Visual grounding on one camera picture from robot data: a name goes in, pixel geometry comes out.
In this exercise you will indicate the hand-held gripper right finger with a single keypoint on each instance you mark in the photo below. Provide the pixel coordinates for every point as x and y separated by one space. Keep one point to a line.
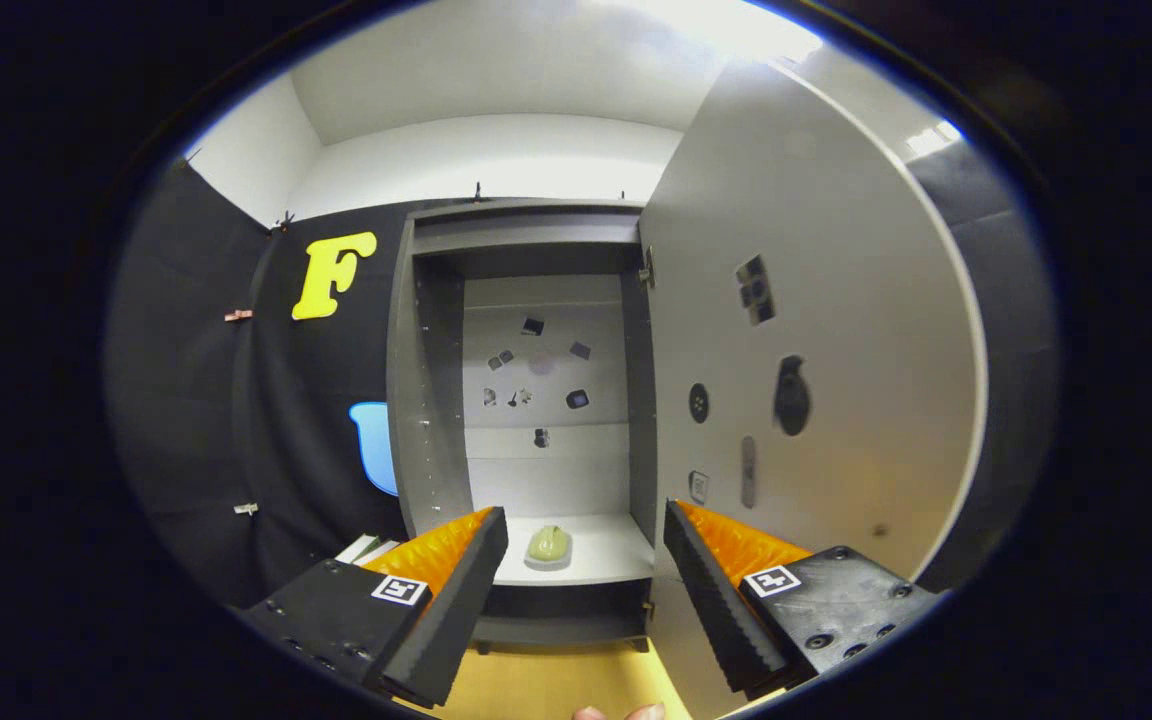
711 600

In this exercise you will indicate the small ceiling light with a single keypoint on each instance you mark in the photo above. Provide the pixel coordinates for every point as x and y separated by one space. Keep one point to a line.
934 138

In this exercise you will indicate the brown book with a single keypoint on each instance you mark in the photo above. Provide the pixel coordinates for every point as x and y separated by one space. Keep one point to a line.
383 553

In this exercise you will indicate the pale green oval object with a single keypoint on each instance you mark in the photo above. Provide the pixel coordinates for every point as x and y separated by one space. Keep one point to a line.
548 543

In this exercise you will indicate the grey cabinet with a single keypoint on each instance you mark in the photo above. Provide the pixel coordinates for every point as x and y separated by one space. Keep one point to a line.
426 400

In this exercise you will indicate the green and white book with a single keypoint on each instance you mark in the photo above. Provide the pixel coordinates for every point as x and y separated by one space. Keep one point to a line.
358 550

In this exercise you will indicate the beige cabinet door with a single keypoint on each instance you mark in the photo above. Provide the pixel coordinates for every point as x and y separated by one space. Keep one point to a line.
856 300

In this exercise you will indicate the black backdrop cloth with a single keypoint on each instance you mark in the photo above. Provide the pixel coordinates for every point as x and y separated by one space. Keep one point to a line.
196 400

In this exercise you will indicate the white cabinet shelf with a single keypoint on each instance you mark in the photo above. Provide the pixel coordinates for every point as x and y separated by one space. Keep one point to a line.
606 550

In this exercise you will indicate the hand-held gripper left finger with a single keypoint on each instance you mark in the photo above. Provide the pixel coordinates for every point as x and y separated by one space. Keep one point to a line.
456 600

